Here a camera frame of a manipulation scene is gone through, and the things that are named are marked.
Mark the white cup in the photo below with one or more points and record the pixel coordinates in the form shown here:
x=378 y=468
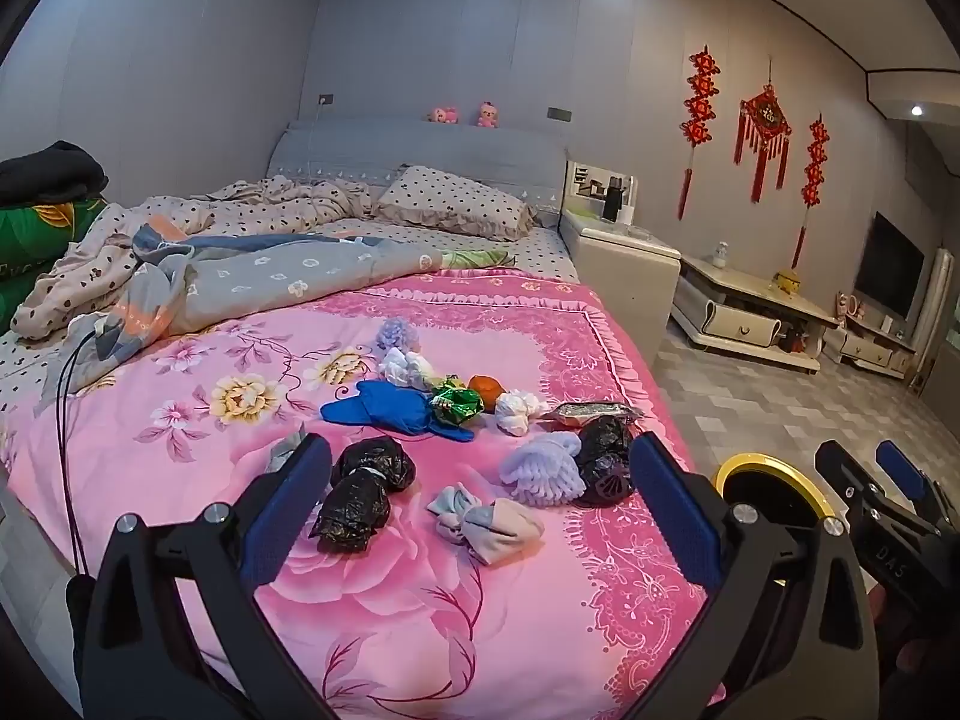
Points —
x=628 y=216

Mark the pink figurine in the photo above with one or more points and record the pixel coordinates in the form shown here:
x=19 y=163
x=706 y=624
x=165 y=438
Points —
x=851 y=305

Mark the polka dot frilled pillow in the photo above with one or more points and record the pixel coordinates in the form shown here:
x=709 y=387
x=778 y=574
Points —
x=450 y=202

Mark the green leaf print cloth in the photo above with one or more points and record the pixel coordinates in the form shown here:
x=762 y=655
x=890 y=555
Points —
x=480 y=259

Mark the white standing air conditioner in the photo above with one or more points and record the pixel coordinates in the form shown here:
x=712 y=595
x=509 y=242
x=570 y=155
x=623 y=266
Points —
x=930 y=315

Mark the pink floral blanket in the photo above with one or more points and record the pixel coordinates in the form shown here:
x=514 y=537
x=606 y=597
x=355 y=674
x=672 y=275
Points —
x=225 y=360

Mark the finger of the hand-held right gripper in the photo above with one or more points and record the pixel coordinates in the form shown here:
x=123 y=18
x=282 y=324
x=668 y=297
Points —
x=900 y=469
x=844 y=472

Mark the small red object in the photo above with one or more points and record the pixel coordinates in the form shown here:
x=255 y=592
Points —
x=789 y=337

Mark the white tied cloth wad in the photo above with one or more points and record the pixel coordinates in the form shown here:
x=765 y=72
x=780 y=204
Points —
x=517 y=412

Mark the blue rubber glove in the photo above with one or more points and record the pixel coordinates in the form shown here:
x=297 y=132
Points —
x=382 y=409

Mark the cream television stand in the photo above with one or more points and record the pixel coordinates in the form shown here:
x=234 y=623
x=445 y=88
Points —
x=862 y=349

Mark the black plastic bag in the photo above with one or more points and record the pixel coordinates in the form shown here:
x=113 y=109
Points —
x=364 y=491
x=604 y=457

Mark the grey tied cloth wad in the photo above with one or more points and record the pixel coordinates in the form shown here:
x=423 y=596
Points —
x=484 y=517

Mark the grey flower print quilt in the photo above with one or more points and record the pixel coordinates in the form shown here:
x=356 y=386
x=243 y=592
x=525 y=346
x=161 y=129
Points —
x=300 y=277

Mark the pale lilac foam net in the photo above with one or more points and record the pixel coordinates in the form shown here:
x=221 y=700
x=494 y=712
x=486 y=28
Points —
x=544 y=469

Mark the pink silver snack packet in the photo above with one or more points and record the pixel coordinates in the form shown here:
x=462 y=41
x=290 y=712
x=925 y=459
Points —
x=592 y=411

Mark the red diamond knot ornament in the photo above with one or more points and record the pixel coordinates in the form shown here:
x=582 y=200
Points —
x=765 y=120

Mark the beige polka dot quilt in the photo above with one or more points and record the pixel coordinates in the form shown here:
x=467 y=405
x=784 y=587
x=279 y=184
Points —
x=97 y=255

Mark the beige nightstand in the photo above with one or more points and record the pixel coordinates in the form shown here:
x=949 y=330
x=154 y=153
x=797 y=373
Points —
x=622 y=277

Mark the snow globe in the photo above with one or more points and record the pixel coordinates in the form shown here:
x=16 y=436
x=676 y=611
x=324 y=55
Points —
x=720 y=253

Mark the green snack bag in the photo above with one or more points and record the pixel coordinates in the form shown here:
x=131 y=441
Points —
x=454 y=403

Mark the wall television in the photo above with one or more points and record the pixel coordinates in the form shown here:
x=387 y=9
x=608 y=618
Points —
x=889 y=266

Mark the black flask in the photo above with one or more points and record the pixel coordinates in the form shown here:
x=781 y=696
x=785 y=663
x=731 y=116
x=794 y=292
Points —
x=613 y=195

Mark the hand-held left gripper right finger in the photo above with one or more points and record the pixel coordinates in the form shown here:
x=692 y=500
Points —
x=671 y=510

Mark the green floral folded quilt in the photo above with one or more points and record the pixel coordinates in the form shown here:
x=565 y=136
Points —
x=37 y=240

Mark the bluish fluffy foam net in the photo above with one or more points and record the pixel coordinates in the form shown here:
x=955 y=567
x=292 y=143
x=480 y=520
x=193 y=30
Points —
x=395 y=331

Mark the yellow pot ornament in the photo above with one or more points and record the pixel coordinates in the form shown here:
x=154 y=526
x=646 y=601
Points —
x=787 y=281

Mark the grey wall switch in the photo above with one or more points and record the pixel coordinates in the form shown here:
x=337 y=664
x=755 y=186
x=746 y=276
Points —
x=559 y=114

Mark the grey upholstered bed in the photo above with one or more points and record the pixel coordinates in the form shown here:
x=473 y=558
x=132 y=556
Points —
x=412 y=146

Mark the small grey wad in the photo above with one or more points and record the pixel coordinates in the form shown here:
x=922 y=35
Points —
x=281 y=450

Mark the orange fruit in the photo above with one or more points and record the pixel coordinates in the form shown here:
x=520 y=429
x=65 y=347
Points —
x=486 y=392

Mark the yellow round waste bin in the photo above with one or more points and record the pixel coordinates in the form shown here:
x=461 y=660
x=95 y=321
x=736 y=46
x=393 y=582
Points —
x=772 y=491

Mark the black folded cloth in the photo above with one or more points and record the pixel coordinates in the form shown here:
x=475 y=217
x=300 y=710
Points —
x=45 y=169

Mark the cream coffee table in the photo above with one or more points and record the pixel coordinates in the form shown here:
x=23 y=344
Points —
x=739 y=326

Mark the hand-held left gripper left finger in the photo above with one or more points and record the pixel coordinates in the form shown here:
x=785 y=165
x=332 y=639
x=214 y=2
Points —
x=289 y=502

